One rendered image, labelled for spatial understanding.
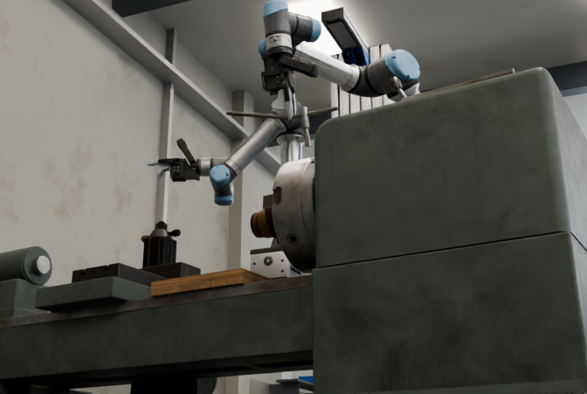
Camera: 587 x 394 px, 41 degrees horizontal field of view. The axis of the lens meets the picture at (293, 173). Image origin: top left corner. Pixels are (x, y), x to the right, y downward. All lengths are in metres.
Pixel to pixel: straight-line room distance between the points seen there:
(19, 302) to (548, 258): 1.74
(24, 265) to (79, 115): 4.96
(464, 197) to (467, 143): 0.13
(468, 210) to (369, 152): 0.30
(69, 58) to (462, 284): 6.33
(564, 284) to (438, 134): 0.45
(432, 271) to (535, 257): 0.22
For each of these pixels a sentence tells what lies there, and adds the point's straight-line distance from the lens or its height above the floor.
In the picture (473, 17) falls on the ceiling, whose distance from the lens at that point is 9.40.
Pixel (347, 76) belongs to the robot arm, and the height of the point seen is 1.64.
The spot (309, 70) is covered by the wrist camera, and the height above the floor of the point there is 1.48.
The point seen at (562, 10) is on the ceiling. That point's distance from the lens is 9.56.
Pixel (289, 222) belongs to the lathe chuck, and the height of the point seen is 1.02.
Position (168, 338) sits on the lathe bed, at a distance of 2.16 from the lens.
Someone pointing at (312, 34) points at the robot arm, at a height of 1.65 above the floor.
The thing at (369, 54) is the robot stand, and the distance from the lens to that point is 3.23.
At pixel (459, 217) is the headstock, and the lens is 1.76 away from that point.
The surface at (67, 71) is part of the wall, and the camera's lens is 7.65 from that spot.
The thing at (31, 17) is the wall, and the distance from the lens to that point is 7.43.
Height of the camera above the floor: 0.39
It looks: 21 degrees up
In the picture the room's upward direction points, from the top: straight up
